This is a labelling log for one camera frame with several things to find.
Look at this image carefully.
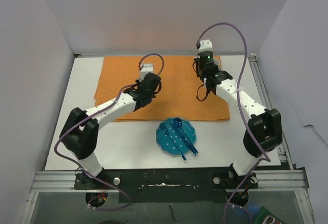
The orange cloth placemat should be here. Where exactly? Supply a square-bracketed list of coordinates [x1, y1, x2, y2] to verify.
[93, 55, 231, 123]

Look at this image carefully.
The blue plastic fork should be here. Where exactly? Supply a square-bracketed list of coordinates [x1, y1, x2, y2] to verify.
[160, 125, 187, 161]

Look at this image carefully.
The blue plastic spoon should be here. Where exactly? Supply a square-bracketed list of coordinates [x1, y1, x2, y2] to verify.
[173, 117, 198, 156]

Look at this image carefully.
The blue plastic knife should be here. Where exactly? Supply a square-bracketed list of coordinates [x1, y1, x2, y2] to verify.
[176, 129, 197, 156]

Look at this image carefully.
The blue polka dot plate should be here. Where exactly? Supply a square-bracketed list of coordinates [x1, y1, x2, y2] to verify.
[156, 117, 197, 156]

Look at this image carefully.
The blue white mug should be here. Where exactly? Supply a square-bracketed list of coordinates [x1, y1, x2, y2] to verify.
[213, 56, 221, 69]

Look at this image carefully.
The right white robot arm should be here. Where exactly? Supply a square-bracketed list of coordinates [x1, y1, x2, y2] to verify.
[193, 51, 282, 188]

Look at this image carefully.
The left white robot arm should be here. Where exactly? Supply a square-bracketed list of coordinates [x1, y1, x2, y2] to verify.
[54, 72, 161, 189]

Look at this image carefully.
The green object at corner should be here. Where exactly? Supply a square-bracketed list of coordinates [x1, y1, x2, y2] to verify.
[253, 206, 283, 224]

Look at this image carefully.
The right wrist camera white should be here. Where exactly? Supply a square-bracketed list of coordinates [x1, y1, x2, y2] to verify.
[196, 39, 213, 53]

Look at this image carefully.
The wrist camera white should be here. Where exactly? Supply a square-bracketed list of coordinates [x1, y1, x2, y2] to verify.
[139, 64, 154, 80]
[196, 39, 213, 53]

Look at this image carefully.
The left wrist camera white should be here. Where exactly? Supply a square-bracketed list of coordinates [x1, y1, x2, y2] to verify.
[139, 64, 154, 80]

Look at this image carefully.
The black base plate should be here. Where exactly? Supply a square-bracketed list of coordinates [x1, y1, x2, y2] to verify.
[74, 167, 258, 204]

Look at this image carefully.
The aluminium frame rail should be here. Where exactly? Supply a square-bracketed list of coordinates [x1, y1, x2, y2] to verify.
[23, 51, 313, 223]

